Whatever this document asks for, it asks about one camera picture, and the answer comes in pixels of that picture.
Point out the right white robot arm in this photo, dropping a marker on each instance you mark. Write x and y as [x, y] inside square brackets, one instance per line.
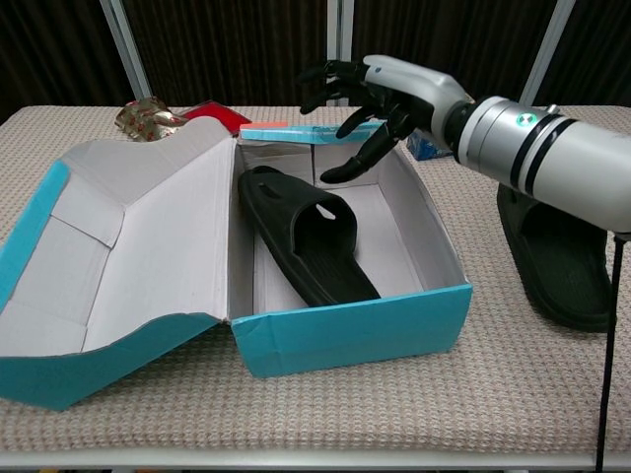
[552, 153]

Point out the silver partition post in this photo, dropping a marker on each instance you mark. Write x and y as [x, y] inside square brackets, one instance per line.
[340, 29]
[125, 49]
[547, 49]

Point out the gold foil snack bag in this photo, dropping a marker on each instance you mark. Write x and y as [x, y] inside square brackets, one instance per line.
[143, 120]

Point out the red flat case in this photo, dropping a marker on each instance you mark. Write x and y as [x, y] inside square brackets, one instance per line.
[217, 115]

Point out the dark brown curtain panel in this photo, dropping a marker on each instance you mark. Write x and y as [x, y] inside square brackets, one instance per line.
[443, 29]
[606, 49]
[49, 49]
[236, 49]

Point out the black slipper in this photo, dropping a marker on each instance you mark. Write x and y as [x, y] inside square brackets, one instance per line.
[320, 246]
[567, 276]

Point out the light blue shoe box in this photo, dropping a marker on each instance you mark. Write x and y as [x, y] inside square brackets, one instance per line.
[162, 236]

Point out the beige woven table cloth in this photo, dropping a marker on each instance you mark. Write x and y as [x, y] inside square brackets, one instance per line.
[517, 384]

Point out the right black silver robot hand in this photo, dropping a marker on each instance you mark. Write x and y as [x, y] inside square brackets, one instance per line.
[419, 93]

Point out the blue cling film box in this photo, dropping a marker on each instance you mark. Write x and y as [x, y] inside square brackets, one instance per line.
[426, 148]

